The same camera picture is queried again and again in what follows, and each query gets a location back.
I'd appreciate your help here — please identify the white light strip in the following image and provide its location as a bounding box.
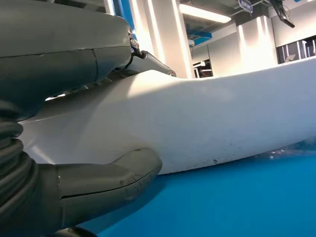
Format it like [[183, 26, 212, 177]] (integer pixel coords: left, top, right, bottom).
[[179, 3, 232, 24]]

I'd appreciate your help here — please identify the blue hanging sign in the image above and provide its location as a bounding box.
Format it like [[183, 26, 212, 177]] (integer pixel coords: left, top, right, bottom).
[[238, 0, 254, 14]]

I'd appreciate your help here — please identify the black hanging bracket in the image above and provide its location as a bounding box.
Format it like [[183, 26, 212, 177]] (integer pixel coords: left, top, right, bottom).
[[268, 0, 296, 29]]

